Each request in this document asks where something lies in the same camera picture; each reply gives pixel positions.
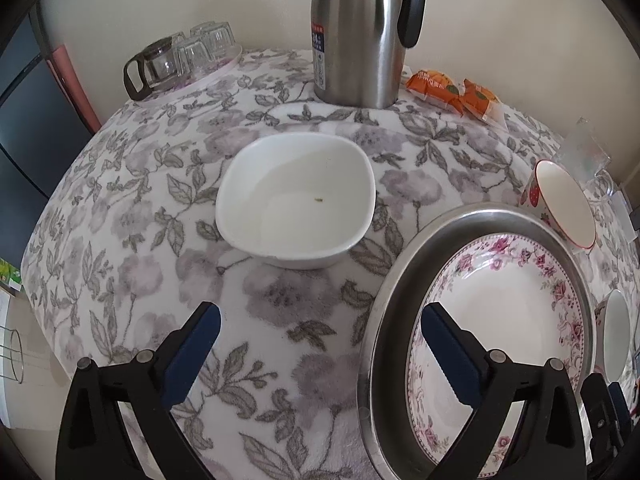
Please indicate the white square bowl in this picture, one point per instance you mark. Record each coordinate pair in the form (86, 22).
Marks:
(295, 200)

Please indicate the orange snack packet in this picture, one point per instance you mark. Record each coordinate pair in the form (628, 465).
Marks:
(432, 87)
(480, 100)

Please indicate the clear glass mug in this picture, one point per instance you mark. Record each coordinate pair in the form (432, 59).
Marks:
(590, 150)

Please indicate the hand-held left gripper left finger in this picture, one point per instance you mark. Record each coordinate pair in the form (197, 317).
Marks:
(192, 355)

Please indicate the dark cabinet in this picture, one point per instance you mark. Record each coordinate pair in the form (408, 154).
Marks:
(30, 135)

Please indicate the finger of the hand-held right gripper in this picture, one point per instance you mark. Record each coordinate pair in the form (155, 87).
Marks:
(597, 405)

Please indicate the green box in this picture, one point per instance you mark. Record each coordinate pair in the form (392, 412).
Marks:
(10, 274)

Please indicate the round floral rim plate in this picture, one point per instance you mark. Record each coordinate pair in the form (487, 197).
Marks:
(500, 310)

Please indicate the round steel tray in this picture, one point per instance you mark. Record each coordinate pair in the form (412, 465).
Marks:
(395, 310)

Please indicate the stainless steel thermos jug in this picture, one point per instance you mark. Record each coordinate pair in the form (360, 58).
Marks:
(355, 35)

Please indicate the grey floral blanket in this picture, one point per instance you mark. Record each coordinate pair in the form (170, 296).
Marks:
(280, 310)

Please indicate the clear plastic tray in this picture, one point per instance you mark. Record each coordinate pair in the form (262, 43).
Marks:
(220, 69)

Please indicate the pink board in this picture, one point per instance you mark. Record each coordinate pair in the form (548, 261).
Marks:
(72, 85)

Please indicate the small white bowl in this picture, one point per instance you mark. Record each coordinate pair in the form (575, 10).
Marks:
(615, 335)

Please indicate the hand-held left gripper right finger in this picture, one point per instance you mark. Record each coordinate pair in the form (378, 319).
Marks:
(452, 360)

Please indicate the small glass cup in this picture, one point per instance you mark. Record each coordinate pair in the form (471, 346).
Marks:
(219, 42)
(194, 57)

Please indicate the strawberry print bowl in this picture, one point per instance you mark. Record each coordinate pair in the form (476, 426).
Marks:
(565, 205)

